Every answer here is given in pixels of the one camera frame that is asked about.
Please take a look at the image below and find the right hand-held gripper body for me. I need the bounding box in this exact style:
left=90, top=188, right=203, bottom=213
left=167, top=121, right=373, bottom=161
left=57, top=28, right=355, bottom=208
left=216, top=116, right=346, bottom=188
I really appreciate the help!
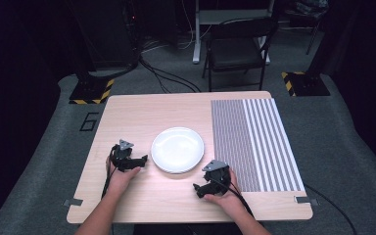
left=202, top=159, right=233, bottom=198

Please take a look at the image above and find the person's right hand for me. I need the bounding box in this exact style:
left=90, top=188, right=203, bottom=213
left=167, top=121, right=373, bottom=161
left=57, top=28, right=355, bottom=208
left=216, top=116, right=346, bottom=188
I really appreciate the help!
left=203, top=165, right=244, bottom=213

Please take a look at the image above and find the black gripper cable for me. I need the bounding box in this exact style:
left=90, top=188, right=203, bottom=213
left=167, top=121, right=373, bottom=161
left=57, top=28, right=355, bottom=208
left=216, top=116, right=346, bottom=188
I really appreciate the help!
left=212, top=176, right=255, bottom=219
left=100, top=144, right=119, bottom=201

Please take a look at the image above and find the white desk frame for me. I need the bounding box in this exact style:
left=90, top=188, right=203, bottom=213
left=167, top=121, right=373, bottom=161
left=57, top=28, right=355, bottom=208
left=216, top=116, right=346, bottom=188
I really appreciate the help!
left=192, top=0, right=276, bottom=66

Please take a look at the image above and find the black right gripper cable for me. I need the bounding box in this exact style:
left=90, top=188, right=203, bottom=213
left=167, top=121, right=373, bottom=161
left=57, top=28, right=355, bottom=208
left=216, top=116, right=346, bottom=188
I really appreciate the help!
left=212, top=176, right=255, bottom=219

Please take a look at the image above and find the black yellow striped stand base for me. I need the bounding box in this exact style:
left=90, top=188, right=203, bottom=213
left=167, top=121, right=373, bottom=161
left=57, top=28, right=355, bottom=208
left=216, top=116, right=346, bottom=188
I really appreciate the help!
left=68, top=77, right=116, bottom=106
left=280, top=70, right=331, bottom=98

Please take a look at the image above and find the person's dark clothing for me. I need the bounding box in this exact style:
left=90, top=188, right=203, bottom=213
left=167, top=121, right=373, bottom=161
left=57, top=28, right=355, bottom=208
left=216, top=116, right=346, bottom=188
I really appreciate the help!
left=132, top=222, right=244, bottom=235

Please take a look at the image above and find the black folding chair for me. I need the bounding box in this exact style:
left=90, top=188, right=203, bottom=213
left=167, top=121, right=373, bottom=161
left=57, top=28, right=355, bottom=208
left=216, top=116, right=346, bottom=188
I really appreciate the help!
left=201, top=17, right=279, bottom=93

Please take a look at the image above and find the black floor cable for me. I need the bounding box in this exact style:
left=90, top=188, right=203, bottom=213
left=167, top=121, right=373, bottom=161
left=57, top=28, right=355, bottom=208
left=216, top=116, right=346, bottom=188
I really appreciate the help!
left=304, top=183, right=358, bottom=235

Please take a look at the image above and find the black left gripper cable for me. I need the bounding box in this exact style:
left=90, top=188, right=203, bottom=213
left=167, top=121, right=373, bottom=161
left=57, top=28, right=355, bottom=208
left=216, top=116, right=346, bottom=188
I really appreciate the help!
left=100, top=144, right=119, bottom=201

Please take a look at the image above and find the dark equipment cabinet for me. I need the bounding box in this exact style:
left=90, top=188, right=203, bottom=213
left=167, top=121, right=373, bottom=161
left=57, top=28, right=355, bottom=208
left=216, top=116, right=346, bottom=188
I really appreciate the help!
left=74, top=0, right=142, bottom=71

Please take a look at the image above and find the grey striped placemat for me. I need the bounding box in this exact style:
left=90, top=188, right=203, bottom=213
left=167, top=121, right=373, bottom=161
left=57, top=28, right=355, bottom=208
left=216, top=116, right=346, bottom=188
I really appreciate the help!
left=211, top=97, right=306, bottom=193

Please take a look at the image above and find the person's left hand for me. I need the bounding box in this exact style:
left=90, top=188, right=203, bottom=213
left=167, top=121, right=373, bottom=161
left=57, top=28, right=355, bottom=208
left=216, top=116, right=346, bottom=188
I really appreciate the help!
left=105, top=156, right=142, bottom=195

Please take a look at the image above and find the grey table edge bracket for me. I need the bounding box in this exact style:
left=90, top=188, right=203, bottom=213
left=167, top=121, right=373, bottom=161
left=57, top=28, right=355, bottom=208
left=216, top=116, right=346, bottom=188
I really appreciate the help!
left=63, top=198, right=84, bottom=208
left=294, top=195, right=320, bottom=207

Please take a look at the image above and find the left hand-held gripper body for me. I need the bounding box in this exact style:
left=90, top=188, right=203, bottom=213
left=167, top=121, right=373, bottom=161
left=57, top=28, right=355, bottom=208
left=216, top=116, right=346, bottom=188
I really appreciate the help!
left=109, top=139, right=142, bottom=173

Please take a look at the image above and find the bundle of black floor cables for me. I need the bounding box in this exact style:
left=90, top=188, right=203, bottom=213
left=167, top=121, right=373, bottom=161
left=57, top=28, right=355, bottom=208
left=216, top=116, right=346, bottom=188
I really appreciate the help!
left=138, top=38, right=203, bottom=95

